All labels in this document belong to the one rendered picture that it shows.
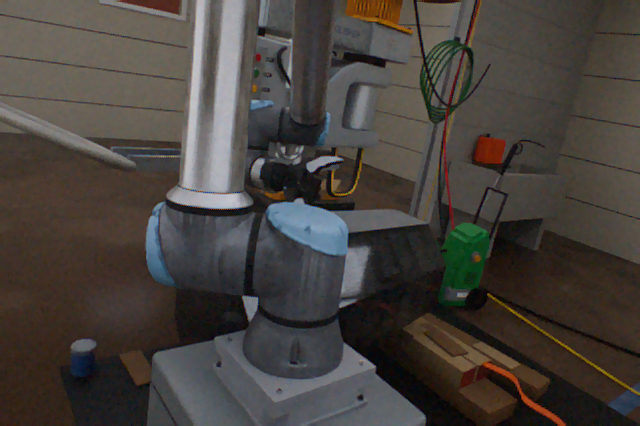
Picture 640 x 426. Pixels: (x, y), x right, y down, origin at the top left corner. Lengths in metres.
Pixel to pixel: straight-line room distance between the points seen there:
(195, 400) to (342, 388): 0.26
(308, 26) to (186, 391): 0.71
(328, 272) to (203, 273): 0.21
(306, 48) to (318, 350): 0.58
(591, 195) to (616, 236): 0.56
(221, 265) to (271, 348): 0.17
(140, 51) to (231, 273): 7.26
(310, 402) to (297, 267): 0.23
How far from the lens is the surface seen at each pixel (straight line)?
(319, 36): 1.00
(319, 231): 0.79
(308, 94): 1.10
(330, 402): 0.92
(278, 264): 0.81
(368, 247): 2.14
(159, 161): 1.62
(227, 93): 0.81
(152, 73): 8.06
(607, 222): 6.68
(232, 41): 0.81
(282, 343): 0.87
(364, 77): 2.16
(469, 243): 3.53
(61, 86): 7.78
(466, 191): 4.88
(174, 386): 0.98
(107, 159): 1.34
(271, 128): 1.21
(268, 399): 0.84
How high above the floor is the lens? 1.43
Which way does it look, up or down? 15 degrees down
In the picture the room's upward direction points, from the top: 10 degrees clockwise
